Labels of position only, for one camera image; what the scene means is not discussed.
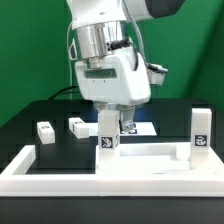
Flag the white U-shaped fence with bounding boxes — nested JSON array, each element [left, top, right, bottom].
[[0, 145, 224, 197]]

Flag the white desk top panel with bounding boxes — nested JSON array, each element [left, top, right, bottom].
[[96, 142, 214, 175]]

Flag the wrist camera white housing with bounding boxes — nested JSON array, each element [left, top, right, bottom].
[[147, 63, 168, 86]]

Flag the black cable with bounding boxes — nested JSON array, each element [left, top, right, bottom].
[[48, 85, 81, 101]]

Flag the marker tag sheet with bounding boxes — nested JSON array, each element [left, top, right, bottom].
[[87, 122, 157, 136]]

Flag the white cable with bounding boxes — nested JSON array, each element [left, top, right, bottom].
[[66, 23, 75, 100]]

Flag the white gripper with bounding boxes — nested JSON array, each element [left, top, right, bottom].
[[75, 49, 151, 132]]

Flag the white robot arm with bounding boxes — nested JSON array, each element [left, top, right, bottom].
[[66, 0, 185, 132]]

